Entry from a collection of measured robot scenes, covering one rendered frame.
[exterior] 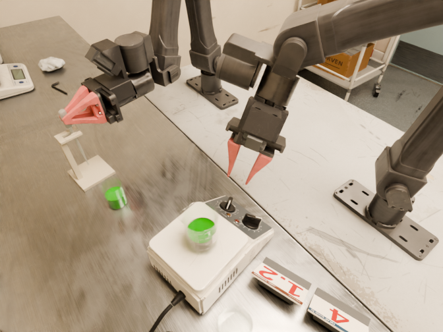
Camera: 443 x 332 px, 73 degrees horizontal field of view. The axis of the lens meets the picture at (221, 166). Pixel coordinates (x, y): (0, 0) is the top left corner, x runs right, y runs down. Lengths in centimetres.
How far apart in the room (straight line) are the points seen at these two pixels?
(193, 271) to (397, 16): 43
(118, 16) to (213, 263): 159
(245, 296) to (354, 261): 21
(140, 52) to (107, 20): 120
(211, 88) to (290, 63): 53
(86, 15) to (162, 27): 113
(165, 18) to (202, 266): 51
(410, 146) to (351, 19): 22
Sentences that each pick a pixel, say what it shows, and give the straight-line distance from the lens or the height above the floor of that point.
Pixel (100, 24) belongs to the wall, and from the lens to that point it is 185.
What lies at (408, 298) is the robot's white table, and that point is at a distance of 63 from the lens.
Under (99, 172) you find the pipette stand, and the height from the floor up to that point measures 91.
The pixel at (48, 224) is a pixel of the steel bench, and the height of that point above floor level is 90.
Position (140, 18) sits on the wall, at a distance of 193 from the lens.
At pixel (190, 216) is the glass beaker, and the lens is 47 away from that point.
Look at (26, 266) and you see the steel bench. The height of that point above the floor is 90.
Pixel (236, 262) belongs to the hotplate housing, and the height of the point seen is 97.
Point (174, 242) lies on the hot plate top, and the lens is 50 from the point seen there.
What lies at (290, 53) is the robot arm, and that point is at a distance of 43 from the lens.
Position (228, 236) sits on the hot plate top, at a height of 99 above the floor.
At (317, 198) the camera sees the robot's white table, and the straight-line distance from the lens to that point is 69.
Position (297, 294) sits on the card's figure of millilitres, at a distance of 53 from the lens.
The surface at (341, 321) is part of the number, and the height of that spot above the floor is 93.
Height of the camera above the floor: 141
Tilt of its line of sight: 46 degrees down
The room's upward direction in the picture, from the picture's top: straight up
